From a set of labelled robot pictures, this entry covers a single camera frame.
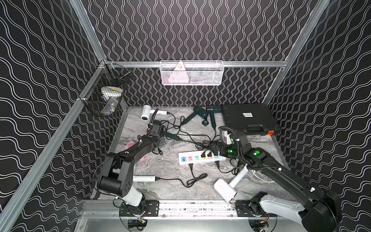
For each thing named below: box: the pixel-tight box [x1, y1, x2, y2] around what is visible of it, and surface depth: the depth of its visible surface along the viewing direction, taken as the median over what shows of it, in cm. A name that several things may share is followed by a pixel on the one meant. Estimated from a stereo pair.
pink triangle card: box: [168, 60, 189, 83], surface depth 91 cm
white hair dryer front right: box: [213, 163, 249, 203], surface depth 80 cm
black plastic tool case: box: [222, 102, 281, 136], surface depth 108 cm
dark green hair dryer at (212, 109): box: [205, 105, 223, 131], surface depth 116 cm
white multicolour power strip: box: [176, 150, 227, 166], surface depth 92 cm
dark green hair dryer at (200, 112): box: [181, 105, 210, 127], surface depth 115 cm
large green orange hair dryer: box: [162, 131, 181, 141], surface depth 103 cm
